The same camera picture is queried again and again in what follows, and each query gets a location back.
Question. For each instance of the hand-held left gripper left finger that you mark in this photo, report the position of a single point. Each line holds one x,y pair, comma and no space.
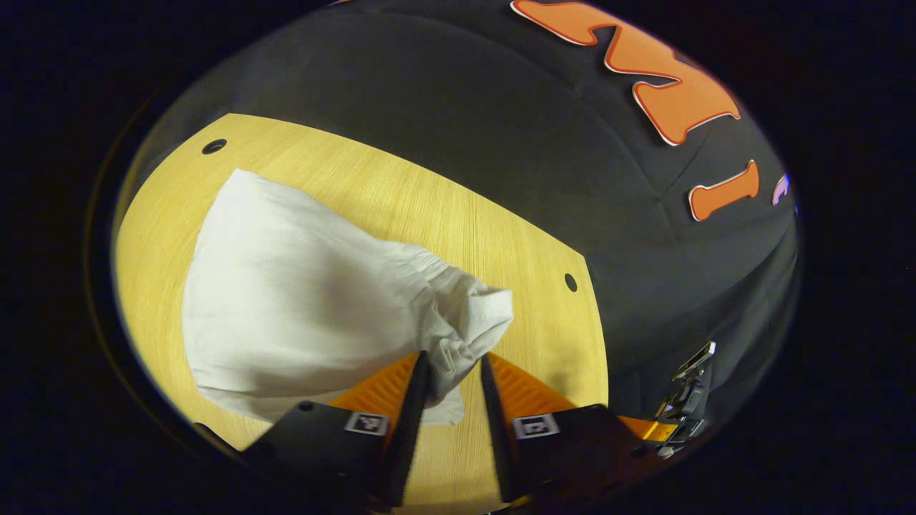
409,429

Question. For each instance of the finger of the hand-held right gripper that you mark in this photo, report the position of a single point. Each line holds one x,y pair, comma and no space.
647,428

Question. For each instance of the white jeans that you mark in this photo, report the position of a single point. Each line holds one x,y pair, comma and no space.
300,300

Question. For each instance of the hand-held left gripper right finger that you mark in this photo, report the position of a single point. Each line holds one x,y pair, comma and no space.
497,429

